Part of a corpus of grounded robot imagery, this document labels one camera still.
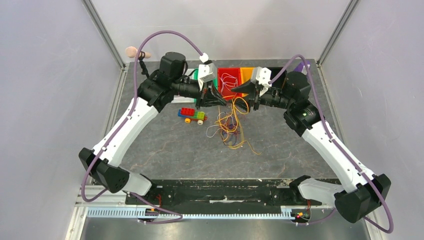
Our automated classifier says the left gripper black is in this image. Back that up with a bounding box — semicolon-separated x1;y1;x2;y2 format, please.
172;78;227;111

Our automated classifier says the white cable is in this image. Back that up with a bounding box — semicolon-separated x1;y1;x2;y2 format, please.
219;73;240;99

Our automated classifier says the yellow cable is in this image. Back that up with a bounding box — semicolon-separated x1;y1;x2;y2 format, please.
222;96;263;156

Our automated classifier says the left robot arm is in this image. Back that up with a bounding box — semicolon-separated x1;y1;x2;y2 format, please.
78;52;226;204

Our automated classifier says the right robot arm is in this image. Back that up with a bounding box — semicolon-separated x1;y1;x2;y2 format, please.
233;69;391;223

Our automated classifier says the yellow bin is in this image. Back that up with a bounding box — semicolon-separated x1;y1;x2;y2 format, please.
240;67;255;91

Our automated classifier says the red bin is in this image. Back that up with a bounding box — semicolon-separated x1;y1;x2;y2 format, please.
217;68;242;101

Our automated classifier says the black bin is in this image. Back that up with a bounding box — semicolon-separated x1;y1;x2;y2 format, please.
269;67;287;89

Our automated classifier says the toy brick car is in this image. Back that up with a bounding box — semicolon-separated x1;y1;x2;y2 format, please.
178;107;208;125

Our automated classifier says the green bin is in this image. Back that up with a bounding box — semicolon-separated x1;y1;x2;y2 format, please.
193;77;218;99

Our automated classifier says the white bin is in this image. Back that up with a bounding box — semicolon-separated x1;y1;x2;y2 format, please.
172;68;198;104

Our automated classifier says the purple metronome holder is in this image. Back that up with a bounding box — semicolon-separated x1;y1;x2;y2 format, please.
293;60;311;75

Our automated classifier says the pink microphone on stand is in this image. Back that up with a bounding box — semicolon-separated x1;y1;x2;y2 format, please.
125;46;152;78

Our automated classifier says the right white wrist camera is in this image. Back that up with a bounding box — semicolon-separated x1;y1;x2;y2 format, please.
250;66;272;97

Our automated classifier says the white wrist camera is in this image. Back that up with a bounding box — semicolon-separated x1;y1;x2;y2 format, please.
197;52;218;90
250;66;272;97

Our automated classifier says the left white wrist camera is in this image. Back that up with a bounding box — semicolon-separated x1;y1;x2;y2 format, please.
197;52;218;90

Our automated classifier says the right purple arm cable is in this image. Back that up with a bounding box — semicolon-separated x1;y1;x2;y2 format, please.
269;54;395;234

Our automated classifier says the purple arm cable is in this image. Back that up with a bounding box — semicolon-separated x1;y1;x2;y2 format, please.
269;54;395;234
80;30;205;225

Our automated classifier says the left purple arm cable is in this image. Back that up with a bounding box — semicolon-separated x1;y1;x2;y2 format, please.
80;30;205;225

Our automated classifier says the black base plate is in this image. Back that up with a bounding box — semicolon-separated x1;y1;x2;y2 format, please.
143;178;320;215

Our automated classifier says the white slotted cable duct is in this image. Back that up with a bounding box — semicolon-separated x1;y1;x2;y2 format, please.
86;207;306;221

